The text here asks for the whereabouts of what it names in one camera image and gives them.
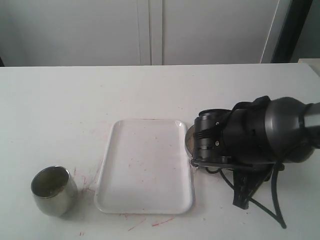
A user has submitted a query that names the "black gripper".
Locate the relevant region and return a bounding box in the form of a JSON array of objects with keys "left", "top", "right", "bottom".
[{"left": 193, "top": 101, "right": 273, "bottom": 210}]

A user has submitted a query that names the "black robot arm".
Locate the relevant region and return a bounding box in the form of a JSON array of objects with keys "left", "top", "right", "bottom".
[{"left": 191, "top": 96, "right": 320, "bottom": 209}]

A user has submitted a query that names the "steel bowl of grains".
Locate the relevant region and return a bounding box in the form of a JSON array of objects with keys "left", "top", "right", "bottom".
[{"left": 184, "top": 124, "right": 199, "bottom": 173}]

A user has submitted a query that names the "steel cup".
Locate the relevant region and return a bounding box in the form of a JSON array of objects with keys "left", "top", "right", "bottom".
[{"left": 30, "top": 165, "right": 78, "bottom": 217}]

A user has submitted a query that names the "white plastic tray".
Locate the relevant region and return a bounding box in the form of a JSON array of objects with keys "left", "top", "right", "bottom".
[{"left": 94, "top": 119, "right": 194, "bottom": 215}]

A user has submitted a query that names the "black cable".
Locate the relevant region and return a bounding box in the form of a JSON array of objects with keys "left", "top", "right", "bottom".
[{"left": 204, "top": 162, "right": 287, "bottom": 230}]

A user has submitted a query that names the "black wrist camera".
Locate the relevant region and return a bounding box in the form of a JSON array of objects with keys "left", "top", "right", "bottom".
[{"left": 191, "top": 156, "right": 253, "bottom": 170}]

